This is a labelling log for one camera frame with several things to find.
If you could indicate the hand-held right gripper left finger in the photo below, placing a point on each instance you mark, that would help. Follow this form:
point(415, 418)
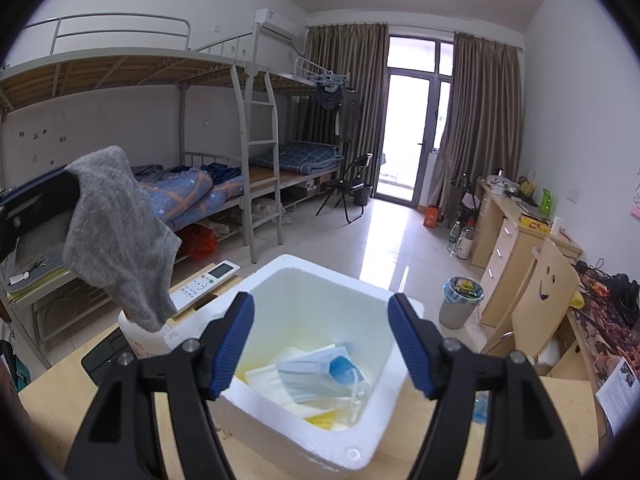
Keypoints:
point(235, 345)

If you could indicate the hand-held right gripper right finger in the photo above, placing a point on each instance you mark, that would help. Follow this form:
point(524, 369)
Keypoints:
point(407, 345)

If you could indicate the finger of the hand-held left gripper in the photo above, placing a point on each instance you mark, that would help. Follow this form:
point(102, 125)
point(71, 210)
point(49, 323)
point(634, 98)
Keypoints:
point(40, 210)
point(35, 187)

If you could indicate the white tissue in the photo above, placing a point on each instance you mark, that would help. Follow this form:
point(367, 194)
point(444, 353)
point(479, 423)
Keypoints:
point(265, 380)

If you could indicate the blue face mask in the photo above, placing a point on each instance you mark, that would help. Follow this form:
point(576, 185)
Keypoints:
point(310, 372)

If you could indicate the grey sock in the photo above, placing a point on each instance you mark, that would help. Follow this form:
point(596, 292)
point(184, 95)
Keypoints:
point(120, 240)

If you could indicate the white foam box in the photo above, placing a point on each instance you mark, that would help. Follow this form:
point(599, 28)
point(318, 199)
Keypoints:
point(320, 285)

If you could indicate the yellow foam net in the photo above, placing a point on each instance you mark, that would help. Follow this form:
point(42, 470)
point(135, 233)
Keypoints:
point(325, 419)

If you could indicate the grey trash bin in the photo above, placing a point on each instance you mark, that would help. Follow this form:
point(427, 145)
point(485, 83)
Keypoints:
point(460, 305)

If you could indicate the white remote control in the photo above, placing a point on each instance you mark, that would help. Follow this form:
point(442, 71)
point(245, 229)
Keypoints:
point(207, 280)

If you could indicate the white lotion pump bottle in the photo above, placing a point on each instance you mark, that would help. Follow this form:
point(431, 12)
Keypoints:
point(142, 342)

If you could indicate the blue spray bottle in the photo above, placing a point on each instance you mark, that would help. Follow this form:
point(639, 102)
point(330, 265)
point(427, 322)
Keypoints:
point(481, 407)

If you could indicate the red bag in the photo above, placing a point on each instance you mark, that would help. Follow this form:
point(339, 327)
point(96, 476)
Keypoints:
point(200, 242)

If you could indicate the white plastic jug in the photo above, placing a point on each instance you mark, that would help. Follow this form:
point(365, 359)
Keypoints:
point(466, 242)

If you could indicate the black smartphone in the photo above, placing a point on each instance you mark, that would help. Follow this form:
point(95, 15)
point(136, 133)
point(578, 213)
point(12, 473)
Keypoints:
point(105, 357)

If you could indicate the orange bag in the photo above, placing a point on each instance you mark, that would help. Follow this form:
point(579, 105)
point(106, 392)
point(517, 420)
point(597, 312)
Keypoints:
point(432, 216)

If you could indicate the wooden desk with drawers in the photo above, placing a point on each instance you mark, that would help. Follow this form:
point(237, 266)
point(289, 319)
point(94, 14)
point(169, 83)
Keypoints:
point(505, 240)

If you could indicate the wooden chair with smiley face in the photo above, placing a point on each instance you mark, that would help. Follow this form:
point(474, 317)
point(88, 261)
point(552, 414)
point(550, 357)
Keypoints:
point(545, 290)

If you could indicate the metal bunk bed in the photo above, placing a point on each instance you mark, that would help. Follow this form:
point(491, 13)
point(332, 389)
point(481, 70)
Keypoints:
point(125, 67)
point(300, 82)

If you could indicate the blue printed blanket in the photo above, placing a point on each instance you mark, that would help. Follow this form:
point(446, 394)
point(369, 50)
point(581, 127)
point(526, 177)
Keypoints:
point(190, 190)

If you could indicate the black folding chair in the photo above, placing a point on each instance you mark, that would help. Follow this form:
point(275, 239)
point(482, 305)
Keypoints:
point(350, 185)

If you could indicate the yellow box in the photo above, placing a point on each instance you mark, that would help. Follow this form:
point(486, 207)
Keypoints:
point(534, 222)

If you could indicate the desk with printed cloth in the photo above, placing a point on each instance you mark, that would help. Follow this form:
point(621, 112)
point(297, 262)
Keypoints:
point(600, 340)

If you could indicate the green packet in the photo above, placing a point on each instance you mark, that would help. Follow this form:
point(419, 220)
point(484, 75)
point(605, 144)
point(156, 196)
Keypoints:
point(545, 201)

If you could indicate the blue checkered bedding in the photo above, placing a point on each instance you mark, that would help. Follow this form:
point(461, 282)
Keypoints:
point(300, 156)

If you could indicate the white metal ladder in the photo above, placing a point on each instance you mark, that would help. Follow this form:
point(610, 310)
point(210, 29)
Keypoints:
point(260, 145)

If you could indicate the printed paper sheet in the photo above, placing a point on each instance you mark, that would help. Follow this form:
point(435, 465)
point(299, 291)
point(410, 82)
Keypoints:
point(617, 385)

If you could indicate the black headphones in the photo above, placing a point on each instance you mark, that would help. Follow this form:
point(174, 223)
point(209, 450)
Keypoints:
point(622, 285)

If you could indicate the glass balcony door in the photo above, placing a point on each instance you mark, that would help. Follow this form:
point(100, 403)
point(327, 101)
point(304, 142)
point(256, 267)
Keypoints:
point(410, 120)

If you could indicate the brown curtain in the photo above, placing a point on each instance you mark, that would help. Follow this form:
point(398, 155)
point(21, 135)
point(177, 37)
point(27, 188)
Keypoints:
point(480, 120)
point(350, 60)

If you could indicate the hanging dark clothes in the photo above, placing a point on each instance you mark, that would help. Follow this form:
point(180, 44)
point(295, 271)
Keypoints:
point(330, 97)

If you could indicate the white air conditioner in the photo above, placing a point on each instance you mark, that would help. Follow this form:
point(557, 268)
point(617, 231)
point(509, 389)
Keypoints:
point(275, 24)

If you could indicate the white wall socket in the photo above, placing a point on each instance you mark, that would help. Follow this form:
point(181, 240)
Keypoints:
point(573, 194)

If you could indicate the pink wall poster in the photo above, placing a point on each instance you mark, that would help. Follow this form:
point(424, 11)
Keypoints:
point(636, 205)

